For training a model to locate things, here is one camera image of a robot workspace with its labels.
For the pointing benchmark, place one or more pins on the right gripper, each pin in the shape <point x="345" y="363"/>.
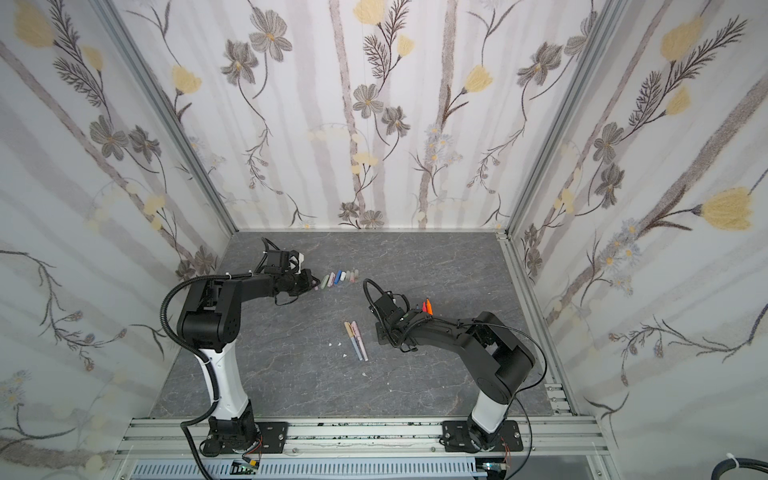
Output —
<point x="389" y="312"/>

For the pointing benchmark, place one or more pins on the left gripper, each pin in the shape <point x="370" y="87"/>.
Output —
<point x="308" y="285"/>

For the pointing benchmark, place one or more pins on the light pink pastel pen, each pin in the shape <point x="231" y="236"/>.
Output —
<point x="358" y="336"/>

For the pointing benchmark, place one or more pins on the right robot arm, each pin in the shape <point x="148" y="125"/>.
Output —
<point x="498" y="362"/>

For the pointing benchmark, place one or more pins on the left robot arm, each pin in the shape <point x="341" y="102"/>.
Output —
<point x="210" y="324"/>

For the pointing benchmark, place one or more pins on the yellow capped blue pen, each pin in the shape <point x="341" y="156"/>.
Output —
<point x="353" y="340"/>

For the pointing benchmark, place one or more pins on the right green circuit board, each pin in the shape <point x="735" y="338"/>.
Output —
<point x="494" y="469"/>

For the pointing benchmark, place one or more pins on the green circuit board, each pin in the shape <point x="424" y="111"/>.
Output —
<point x="241" y="468"/>
<point x="494" y="469"/>

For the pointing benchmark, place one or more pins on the left green circuit board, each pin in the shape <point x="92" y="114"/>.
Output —
<point x="241" y="468"/>

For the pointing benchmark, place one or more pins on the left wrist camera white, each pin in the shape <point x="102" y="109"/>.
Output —
<point x="295" y="262"/>

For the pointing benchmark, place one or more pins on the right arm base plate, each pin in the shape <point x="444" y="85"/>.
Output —
<point x="466" y="437"/>

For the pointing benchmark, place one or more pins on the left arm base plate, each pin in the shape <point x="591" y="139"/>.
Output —
<point x="230" y="437"/>

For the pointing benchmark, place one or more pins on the aluminium frame rail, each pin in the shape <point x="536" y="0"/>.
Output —
<point x="387" y="437"/>

